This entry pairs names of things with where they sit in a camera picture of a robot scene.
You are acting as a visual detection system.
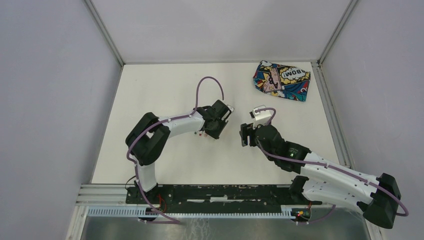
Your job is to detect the white slotted cable duct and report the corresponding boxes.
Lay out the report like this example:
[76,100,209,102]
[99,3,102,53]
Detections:
[86,205,311,220]

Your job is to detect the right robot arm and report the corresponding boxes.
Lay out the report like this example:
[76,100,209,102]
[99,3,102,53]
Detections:
[239,123,402,229]

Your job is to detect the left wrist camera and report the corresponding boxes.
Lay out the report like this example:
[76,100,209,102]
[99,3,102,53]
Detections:
[221,104,234,122]

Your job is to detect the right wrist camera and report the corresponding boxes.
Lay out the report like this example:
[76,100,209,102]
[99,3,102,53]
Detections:
[250,105,276,130]

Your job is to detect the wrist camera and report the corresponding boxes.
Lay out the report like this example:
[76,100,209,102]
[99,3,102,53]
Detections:
[221,104,234,122]
[250,105,276,130]

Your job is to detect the comic print pencil pouch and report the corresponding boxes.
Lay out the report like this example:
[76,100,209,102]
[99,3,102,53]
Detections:
[252,60,312,102]

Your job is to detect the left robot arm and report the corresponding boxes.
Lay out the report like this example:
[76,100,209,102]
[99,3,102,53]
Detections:
[125,100,234,204]

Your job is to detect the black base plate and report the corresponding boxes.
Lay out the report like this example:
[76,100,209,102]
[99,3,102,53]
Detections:
[144,184,322,214]

